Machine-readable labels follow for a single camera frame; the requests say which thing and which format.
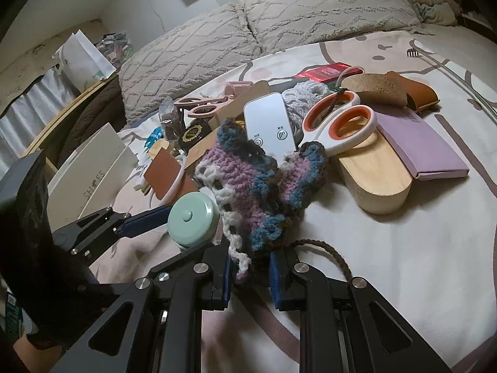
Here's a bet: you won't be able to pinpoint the mint green tape measure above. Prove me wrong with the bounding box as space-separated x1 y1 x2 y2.
168 192 220 250

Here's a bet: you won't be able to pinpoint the purple crochet piece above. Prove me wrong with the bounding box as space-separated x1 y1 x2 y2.
194 119 328 282

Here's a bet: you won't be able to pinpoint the brown leather sleeve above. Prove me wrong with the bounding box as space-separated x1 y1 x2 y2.
144 148 198 205

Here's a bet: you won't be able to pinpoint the white shoe box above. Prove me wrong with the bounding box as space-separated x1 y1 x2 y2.
48 124 138 231

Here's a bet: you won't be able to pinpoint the wooden bedside shelf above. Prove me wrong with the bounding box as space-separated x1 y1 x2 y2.
23 74 118 179

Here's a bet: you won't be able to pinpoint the grey curtain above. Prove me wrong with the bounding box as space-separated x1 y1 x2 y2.
0 68 79 175

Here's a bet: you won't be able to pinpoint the blue foil packet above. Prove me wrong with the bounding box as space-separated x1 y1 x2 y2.
144 126 164 150

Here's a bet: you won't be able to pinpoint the brown folded blanket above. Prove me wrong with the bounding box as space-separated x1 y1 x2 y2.
57 78 126 168

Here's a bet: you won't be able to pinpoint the oval wooden block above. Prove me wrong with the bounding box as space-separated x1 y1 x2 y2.
335 131 413 216

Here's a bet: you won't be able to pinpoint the white paper shopping bag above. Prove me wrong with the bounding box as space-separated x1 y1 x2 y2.
51 30 116 93

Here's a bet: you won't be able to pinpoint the pink scissors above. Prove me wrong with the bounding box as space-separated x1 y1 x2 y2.
174 94 235 119

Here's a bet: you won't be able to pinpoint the left beige knitted pillow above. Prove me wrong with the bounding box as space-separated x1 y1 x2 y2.
119 3 262 126

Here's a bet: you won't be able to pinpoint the beige knitted pillow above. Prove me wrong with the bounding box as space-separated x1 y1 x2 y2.
239 0 421 54
119 3 262 126

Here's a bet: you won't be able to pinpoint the purple notebook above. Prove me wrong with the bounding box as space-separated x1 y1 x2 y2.
372 104 469 181

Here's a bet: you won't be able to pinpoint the long wooden strip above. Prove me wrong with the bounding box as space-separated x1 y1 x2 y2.
185 81 271 174

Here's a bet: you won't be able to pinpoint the white remote control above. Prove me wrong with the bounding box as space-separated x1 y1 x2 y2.
244 93 296 164

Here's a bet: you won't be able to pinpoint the brown leather pouch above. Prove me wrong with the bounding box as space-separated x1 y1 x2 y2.
386 71 440 114

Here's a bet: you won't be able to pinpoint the red card packet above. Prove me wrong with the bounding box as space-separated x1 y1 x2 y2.
295 62 349 83

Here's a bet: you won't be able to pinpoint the metal rod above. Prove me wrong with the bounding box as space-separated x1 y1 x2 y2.
406 45 497 122

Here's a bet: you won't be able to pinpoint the right beige knitted pillow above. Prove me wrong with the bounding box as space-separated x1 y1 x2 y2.
239 0 421 54

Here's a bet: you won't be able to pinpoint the beige plush cushion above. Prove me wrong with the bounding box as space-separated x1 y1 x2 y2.
408 0 461 26

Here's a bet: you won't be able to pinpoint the black braided cord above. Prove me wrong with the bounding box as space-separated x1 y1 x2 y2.
286 238 355 282

